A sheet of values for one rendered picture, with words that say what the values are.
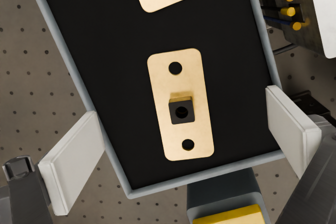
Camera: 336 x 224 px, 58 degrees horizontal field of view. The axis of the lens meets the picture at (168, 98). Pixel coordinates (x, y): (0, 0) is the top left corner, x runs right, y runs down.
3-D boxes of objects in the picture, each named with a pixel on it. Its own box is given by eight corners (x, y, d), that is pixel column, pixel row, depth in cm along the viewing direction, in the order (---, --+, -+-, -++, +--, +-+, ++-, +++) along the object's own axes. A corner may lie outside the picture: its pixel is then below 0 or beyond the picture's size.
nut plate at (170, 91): (214, 154, 24) (215, 161, 22) (166, 159, 24) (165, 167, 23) (199, 46, 21) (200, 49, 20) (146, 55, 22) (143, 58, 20)
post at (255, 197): (228, 102, 70) (283, 253, 28) (197, 112, 71) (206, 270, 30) (218, 72, 68) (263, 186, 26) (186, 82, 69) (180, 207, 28)
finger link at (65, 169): (68, 216, 15) (53, 217, 15) (106, 149, 21) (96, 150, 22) (51, 162, 14) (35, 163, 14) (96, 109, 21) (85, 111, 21)
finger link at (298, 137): (303, 131, 13) (322, 128, 12) (264, 85, 19) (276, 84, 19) (306, 192, 13) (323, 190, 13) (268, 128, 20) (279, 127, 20)
